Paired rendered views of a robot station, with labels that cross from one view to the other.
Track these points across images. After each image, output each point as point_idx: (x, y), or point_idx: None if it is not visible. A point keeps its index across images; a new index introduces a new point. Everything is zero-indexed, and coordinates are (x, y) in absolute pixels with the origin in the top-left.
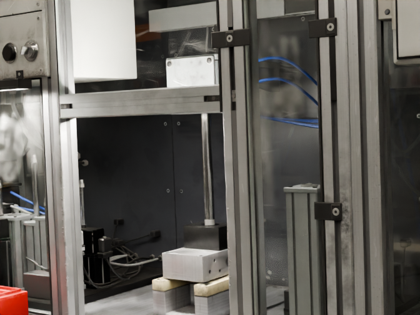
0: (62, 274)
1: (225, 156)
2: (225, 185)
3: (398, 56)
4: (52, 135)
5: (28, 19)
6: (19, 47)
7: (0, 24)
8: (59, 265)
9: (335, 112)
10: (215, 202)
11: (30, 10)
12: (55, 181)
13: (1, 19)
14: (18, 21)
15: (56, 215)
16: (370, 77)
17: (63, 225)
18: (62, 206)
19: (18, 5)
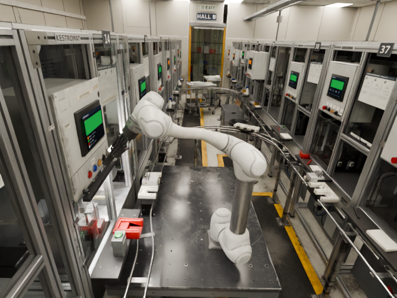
0: (115, 207)
1: (127, 152)
2: (128, 157)
3: None
4: (110, 174)
5: (104, 143)
6: (104, 154)
7: (99, 149)
8: (114, 206)
9: None
10: None
11: (104, 140)
12: (111, 185)
13: (99, 148)
14: (103, 145)
15: (113, 194)
16: None
17: (114, 195)
18: (113, 190)
19: (102, 140)
